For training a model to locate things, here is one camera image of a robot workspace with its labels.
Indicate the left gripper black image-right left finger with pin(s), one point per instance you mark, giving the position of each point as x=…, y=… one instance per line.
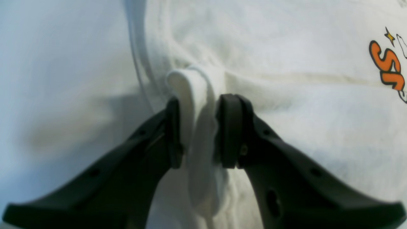
x=116, y=191

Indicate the white printed T-shirt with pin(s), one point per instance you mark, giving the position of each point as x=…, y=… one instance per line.
x=329, y=76

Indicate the left gripper black image-right right finger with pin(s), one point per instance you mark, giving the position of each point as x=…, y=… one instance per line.
x=292, y=190

